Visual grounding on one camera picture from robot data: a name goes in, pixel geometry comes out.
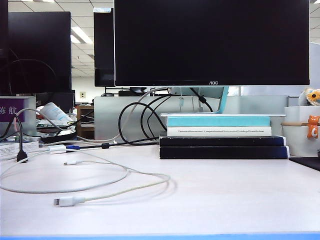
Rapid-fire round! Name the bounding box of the white charging cable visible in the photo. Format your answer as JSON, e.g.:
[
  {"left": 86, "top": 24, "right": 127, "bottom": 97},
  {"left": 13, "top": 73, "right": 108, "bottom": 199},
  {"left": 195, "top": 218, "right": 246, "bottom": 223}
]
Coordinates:
[{"left": 0, "top": 149, "right": 171, "bottom": 208}]

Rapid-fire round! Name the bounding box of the white neuroscience book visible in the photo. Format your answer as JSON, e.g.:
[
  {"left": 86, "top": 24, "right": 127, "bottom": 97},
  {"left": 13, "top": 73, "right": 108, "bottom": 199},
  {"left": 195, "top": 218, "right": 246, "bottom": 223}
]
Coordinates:
[{"left": 166, "top": 126, "right": 273, "bottom": 137}]

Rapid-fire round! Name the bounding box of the grey partition panel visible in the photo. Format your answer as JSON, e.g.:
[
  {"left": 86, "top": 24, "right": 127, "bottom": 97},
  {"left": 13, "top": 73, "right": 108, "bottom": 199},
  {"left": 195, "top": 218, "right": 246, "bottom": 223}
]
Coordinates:
[{"left": 93, "top": 94, "right": 290, "bottom": 141}]

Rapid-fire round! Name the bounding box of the teal book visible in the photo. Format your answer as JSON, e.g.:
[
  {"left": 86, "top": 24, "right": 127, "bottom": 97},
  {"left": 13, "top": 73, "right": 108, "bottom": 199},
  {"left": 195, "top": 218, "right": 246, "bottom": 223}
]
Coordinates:
[{"left": 166, "top": 115, "right": 271, "bottom": 128}]

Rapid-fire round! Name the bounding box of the brown wooden cabinet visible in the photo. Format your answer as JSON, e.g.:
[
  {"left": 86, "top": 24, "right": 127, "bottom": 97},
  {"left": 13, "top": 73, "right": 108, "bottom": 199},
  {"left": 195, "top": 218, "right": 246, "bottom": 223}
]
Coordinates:
[{"left": 76, "top": 105, "right": 95, "bottom": 140}]

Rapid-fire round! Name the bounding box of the black monitor white label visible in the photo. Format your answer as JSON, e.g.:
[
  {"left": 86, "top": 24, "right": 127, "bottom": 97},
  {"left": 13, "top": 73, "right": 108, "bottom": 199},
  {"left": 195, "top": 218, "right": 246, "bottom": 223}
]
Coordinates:
[{"left": 93, "top": 7, "right": 116, "bottom": 88}]

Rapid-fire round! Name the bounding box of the black AOC monitor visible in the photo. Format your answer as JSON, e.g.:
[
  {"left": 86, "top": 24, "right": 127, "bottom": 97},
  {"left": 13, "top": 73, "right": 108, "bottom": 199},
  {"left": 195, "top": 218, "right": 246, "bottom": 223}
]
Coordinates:
[{"left": 114, "top": 0, "right": 310, "bottom": 88}]

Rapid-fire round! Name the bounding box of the black round stand base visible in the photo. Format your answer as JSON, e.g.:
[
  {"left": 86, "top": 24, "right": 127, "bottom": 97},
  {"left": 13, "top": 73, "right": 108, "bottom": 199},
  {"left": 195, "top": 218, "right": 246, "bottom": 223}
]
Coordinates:
[{"left": 40, "top": 130, "right": 78, "bottom": 144}]

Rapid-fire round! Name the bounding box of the white cream tube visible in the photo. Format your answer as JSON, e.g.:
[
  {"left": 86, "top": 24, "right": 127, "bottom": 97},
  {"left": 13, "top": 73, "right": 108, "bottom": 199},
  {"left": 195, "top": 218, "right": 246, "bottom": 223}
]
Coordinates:
[{"left": 39, "top": 102, "right": 74, "bottom": 124}]

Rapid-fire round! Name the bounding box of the white adapter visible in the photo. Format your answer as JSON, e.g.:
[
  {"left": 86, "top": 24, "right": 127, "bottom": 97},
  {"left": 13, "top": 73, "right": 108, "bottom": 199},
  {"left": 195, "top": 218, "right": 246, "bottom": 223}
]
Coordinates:
[{"left": 48, "top": 144, "right": 67, "bottom": 155}]

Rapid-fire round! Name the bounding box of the colourful magazine stack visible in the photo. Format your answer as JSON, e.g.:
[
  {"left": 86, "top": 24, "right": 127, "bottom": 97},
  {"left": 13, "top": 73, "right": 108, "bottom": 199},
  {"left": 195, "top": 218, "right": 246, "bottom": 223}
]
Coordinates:
[{"left": 36, "top": 119, "right": 76, "bottom": 131}]

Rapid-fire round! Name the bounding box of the wooden cup lid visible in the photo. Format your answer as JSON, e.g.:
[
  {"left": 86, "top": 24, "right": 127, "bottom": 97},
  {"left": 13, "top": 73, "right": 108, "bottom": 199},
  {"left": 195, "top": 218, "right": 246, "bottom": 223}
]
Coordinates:
[{"left": 280, "top": 121, "right": 310, "bottom": 127}]

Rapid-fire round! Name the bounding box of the white storage box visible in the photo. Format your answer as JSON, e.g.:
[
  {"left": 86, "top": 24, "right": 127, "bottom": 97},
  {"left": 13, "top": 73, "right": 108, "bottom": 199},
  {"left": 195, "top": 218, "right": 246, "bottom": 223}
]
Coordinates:
[{"left": 281, "top": 121, "right": 320, "bottom": 158}]

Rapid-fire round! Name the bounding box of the orange cat figurine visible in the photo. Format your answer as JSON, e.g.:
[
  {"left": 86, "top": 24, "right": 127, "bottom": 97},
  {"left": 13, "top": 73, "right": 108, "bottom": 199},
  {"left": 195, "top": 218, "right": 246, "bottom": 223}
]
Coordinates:
[{"left": 306, "top": 114, "right": 320, "bottom": 140}]

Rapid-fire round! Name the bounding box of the owl plush toy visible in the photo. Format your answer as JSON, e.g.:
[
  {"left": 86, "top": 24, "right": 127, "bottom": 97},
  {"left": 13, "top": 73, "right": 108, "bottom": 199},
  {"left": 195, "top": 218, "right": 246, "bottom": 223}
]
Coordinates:
[{"left": 298, "top": 87, "right": 320, "bottom": 107}]

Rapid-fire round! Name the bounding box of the white printed paper box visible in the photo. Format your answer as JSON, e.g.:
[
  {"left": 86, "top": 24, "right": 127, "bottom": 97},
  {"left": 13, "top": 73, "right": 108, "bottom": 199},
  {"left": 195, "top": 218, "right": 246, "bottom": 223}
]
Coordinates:
[{"left": 0, "top": 141, "right": 40, "bottom": 161}]

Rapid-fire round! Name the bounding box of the purple acrylic name plate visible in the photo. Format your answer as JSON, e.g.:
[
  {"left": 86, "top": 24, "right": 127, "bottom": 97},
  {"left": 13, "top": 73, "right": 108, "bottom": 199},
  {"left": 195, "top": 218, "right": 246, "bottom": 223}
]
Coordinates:
[{"left": 0, "top": 96, "right": 37, "bottom": 137}]

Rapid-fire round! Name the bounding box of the black looped power cable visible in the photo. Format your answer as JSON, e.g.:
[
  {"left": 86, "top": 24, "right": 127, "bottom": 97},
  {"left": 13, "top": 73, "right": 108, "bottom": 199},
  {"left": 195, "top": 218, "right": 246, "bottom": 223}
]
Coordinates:
[
  {"left": 139, "top": 95, "right": 174, "bottom": 140},
  {"left": 117, "top": 94, "right": 174, "bottom": 146}
]

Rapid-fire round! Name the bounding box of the black cable with ferrite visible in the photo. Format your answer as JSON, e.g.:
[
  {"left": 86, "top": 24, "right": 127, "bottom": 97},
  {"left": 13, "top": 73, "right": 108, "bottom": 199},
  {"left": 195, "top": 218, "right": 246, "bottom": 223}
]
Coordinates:
[{"left": 189, "top": 86, "right": 214, "bottom": 113}]

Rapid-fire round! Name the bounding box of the blue plug black cable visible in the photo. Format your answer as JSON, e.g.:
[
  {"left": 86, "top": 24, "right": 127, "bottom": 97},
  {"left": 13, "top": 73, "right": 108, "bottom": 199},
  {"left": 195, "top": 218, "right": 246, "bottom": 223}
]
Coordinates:
[{"left": 65, "top": 139, "right": 161, "bottom": 151}]

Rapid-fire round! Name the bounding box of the black HDMI cable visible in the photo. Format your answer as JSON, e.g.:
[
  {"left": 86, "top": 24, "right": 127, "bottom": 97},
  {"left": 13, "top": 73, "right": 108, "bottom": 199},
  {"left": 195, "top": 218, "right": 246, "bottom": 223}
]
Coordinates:
[{"left": 0, "top": 114, "right": 29, "bottom": 164}]

